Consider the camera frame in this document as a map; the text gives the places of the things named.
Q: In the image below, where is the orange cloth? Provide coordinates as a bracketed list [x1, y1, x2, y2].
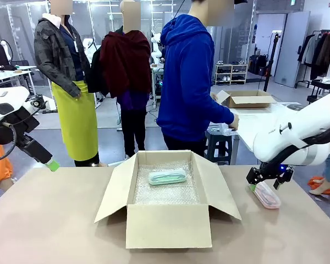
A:
[0, 140, 14, 185]

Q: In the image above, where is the mannequin with yellow skirt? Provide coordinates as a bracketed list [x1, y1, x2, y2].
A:
[34, 0, 100, 168]

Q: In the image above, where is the dark plastic stool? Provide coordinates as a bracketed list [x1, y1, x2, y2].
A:
[203, 131, 233, 166]

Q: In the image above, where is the white side table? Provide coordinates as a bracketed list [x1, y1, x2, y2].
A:
[230, 102, 303, 166]

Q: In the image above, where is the small open cardboard box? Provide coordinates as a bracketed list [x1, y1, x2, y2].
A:
[216, 90, 278, 109]

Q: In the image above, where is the person's right hand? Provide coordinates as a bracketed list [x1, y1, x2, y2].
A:
[227, 113, 240, 131]

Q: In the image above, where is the person's right forearm blue sleeve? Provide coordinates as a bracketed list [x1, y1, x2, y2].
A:
[208, 96, 235, 127]

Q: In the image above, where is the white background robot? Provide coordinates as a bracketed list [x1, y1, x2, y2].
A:
[150, 29, 166, 65]

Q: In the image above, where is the black tripod stand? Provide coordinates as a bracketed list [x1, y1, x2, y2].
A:
[263, 31, 281, 92]

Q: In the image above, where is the clothes rack with coats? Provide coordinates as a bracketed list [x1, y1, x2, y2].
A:
[296, 29, 330, 89]

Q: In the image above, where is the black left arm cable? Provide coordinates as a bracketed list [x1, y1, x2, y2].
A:
[0, 122, 18, 163]

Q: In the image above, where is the mint green glasses case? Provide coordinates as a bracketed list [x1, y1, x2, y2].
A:
[148, 169, 188, 186]

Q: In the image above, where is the clear bubble wrap sheet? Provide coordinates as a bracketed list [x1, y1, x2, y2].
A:
[133, 161, 201, 206]

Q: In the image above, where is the wooden shoe rack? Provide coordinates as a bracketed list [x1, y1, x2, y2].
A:
[214, 63, 249, 85]

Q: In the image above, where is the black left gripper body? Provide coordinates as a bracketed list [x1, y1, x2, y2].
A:
[17, 134, 53, 166]

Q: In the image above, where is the white background desk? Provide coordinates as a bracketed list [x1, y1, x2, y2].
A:
[0, 65, 37, 96]

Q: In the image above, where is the person in blue hoodie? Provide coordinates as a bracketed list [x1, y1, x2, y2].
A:
[156, 0, 240, 158]

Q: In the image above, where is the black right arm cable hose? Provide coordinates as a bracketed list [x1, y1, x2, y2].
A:
[260, 118, 330, 173]

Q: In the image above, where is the pink clear glasses case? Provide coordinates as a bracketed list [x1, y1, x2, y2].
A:
[249, 183, 281, 210]

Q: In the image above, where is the large open cardboard box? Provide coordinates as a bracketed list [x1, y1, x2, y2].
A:
[93, 150, 242, 250]

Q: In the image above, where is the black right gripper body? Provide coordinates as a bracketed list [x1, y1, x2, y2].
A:
[246, 162, 294, 184]

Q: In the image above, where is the clear plastic wrap piece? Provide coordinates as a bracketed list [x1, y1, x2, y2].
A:
[207, 123, 235, 138]

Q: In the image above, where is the mannequin with maroon shawl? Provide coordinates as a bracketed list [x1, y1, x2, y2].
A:
[87, 0, 152, 160]

